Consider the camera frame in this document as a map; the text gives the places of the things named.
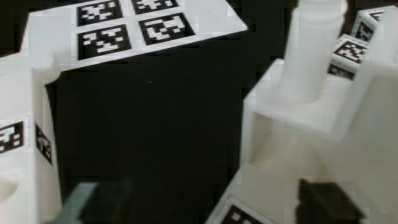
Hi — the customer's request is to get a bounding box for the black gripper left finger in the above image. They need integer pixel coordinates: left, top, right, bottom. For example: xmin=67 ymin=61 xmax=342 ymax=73
xmin=49 ymin=180 xmax=132 ymax=224

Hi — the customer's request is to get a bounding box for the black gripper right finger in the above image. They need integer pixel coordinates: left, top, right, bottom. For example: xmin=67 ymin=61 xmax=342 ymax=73
xmin=294 ymin=180 xmax=363 ymax=224

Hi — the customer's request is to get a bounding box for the white chair seat part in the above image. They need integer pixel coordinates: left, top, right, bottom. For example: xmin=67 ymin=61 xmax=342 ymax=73
xmin=204 ymin=0 xmax=398 ymax=224

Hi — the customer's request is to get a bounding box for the white chair back part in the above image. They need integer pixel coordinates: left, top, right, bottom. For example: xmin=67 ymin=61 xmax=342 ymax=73
xmin=0 ymin=50 xmax=61 ymax=224

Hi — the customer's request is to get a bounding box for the white tagged cube nut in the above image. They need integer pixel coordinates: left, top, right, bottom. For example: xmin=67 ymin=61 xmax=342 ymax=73
xmin=349 ymin=5 xmax=395 ymax=42
xmin=326 ymin=34 xmax=367 ymax=80

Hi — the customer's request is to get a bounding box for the white tag base sheet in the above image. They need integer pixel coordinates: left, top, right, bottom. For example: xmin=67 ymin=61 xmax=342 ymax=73
xmin=21 ymin=0 xmax=246 ymax=71

